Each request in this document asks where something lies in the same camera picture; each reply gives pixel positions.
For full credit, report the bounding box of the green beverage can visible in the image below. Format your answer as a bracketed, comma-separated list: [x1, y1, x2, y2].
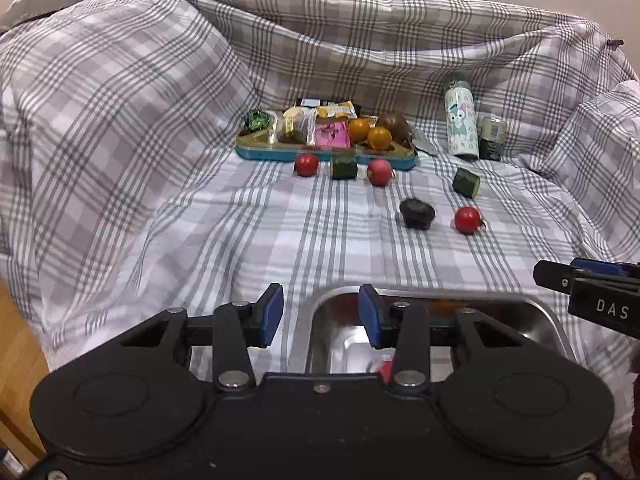
[478, 115, 506, 162]

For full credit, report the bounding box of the yellow pastry packet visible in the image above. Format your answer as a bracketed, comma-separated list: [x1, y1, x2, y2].
[316, 101, 358, 119]

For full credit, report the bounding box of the red tomato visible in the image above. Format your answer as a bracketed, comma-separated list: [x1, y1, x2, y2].
[454, 206, 484, 235]
[294, 153, 319, 178]

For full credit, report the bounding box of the orange in tin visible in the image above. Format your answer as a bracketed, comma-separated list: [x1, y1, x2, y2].
[367, 127, 393, 152]
[348, 117, 371, 144]

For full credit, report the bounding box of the clear date snack packet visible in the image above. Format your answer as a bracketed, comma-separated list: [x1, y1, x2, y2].
[274, 106, 317, 145]

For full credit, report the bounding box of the cartoon cat thermos bottle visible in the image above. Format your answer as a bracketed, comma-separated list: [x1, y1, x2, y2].
[444, 73, 480, 160]

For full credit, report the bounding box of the silver foil wrapper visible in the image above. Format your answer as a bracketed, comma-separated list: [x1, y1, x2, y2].
[411, 130, 438, 157]

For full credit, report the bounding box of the teal gold snack tin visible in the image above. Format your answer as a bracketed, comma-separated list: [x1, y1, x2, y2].
[235, 130, 418, 171]

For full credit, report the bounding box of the pink snack packet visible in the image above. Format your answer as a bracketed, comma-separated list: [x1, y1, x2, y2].
[314, 120, 352, 148]

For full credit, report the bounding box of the purple clip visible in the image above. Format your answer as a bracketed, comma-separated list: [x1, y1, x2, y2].
[606, 39, 624, 50]

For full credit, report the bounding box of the small red radish apple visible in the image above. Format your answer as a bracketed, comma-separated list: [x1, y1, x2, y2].
[367, 158, 394, 188]

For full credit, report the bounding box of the large red apple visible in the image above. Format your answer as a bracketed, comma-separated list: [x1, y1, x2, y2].
[378, 360, 393, 384]

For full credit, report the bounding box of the orange in tin back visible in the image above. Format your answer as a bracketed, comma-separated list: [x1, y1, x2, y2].
[348, 117, 371, 144]

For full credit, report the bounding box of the green candy wrapper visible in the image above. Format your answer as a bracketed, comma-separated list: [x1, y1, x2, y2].
[241, 108, 273, 136]

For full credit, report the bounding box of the brown passion fruit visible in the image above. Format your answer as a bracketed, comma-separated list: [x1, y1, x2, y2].
[376, 112, 410, 144]

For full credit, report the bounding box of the cucumber piece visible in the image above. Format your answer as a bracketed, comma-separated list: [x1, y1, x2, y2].
[452, 168, 480, 198]
[330, 155, 358, 180]

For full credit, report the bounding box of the steel tray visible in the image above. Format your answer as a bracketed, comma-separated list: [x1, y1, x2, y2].
[288, 282, 575, 382]

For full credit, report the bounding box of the orange in tin front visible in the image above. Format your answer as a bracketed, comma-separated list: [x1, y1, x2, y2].
[367, 127, 393, 152]

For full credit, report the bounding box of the plaid sofa cover cloth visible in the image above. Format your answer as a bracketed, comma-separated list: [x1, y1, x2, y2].
[1, 0, 639, 477]

